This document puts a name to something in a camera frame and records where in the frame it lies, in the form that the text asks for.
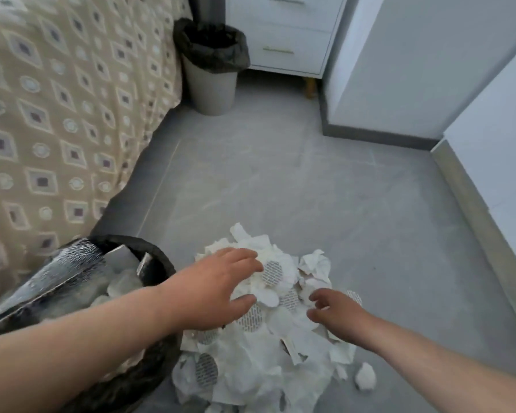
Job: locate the person's left hand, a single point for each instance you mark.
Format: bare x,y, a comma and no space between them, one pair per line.
206,292

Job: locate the person's right hand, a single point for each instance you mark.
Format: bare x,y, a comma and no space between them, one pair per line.
344,318

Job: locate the tissues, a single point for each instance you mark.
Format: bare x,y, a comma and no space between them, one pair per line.
124,283

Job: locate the pile of white tissue scraps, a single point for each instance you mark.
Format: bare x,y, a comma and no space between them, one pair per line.
258,361

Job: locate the silver foil bag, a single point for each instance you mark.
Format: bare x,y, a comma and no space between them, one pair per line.
47,283

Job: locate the white trash bin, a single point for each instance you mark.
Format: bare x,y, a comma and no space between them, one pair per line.
210,94

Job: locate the person's left forearm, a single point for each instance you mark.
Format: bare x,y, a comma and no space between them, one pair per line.
69,352

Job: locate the person's right forearm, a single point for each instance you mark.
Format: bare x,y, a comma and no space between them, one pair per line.
447,378

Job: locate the white nightstand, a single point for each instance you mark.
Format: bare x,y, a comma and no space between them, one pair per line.
284,25

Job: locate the grey bed base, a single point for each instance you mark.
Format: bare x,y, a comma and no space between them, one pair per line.
129,202

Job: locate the dark grey skirting board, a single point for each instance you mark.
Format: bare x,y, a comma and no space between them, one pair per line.
378,139

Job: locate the white wardrobe beige plinth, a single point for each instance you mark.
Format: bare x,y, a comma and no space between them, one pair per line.
499,167

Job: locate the wooden table leg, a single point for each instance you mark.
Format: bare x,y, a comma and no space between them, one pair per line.
311,88

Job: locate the beige patterned bedspread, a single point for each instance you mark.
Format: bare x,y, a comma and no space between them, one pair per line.
47,124

